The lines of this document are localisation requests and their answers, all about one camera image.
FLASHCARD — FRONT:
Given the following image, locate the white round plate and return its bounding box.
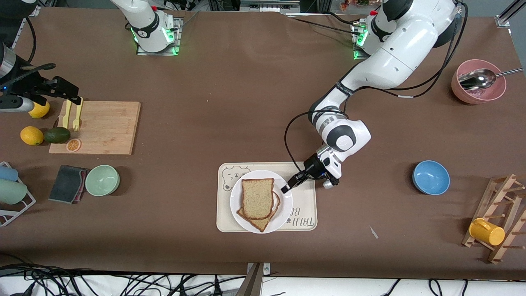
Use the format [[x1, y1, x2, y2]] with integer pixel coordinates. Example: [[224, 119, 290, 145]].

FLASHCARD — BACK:
[[230, 169, 293, 234]]

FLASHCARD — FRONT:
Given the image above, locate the soft brown bread slice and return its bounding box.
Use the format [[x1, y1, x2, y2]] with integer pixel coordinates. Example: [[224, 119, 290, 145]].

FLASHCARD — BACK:
[[241, 178, 275, 220]]

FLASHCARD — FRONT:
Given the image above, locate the yellow lemon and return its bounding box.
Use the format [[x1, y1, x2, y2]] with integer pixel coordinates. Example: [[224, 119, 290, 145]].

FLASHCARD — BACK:
[[28, 101, 51, 119], [20, 126, 44, 146]]

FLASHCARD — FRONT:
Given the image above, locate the yellow plastic knife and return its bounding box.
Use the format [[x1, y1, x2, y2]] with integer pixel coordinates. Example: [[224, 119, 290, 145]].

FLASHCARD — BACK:
[[62, 100, 73, 129]]

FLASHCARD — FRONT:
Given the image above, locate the yellow plastic fork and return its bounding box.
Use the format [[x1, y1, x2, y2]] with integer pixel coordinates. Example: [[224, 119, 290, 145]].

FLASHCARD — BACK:
[[72, 97, 84, 132]]

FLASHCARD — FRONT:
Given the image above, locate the dark green avocado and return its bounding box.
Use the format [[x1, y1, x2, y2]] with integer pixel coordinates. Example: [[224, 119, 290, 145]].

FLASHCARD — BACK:
[[44, 127, 71, 144]]

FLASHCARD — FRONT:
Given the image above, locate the toasted bread slice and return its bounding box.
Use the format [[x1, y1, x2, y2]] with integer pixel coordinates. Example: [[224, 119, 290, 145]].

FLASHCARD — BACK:
[[236, 191, 281, 233]]

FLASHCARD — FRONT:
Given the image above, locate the wooden cutting board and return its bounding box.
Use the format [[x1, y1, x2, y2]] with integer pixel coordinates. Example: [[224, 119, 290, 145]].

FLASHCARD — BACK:
[[48, 101, 141, 156]]

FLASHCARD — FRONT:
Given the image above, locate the cream tray with bear print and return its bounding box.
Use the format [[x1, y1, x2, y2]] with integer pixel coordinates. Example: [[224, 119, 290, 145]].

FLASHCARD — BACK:
[[216, 161, 318, 233]]

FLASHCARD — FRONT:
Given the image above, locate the light blue cup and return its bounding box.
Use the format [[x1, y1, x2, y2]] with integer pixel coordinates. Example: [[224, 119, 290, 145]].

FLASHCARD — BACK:
[[0, 165, 19, 182]]

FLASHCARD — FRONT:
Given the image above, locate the dark grey folded cloth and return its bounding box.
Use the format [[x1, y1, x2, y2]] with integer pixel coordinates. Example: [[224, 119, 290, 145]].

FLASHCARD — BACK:
[[48, 165, 89, 205]]

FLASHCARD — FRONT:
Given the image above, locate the pale green bowl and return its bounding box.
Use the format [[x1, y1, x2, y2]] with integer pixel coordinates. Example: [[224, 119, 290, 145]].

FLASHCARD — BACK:
[[85, 164, 121, 197]]

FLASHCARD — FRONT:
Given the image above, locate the pale green cup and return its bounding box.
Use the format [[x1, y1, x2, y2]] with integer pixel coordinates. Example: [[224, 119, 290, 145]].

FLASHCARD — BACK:
[[0, 179, 28, 205]]

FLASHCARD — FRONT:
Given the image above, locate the blue bowl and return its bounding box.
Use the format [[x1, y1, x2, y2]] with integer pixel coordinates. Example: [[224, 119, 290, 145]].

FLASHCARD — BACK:
[[412, 160, 451, 196]]

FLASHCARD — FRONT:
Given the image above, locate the yellow plastic cup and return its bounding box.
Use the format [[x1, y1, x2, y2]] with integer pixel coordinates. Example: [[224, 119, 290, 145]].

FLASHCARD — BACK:
[[469, 218, 506, 246]]

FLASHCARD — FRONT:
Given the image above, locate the metal spoon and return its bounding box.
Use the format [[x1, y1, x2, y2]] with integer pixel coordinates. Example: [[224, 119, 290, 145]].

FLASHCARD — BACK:
[[458, 68, 524, 91]]

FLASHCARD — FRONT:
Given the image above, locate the pink bowl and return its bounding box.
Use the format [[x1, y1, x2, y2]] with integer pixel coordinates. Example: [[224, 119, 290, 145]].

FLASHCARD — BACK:
[[451, 59, 507, 104]]

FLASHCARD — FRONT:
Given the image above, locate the wooden peg drying rack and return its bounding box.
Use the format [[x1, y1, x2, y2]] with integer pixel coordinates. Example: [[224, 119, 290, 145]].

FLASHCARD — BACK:
[[461, 173, 526, 264]]

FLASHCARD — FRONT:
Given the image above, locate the aluminium corner profile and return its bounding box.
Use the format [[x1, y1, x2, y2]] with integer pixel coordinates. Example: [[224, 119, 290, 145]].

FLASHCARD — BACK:
[[495, 0, 526, 28]]

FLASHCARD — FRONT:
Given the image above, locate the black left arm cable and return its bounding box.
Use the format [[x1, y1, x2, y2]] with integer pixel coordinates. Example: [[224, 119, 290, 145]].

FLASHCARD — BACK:
[[285, 2, 469, 173]]

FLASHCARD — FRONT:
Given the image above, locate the metal mount bracket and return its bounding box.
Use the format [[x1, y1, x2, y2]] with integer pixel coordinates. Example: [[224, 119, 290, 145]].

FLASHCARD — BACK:
[[235, 262, 271, 296]]

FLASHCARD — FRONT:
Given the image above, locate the white wire cup rack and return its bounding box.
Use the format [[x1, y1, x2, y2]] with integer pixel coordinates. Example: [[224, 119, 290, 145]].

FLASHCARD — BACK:
[[0, 161, 37, 227]]

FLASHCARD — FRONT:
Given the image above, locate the black table cable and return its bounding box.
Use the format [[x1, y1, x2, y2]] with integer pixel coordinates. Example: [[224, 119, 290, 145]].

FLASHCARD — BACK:
[[284, 12, 362, 37]]

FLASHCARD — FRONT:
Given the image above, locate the black cable bundle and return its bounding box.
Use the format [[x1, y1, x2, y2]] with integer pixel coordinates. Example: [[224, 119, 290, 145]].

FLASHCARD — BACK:
[[0, 253, 247, 296]]

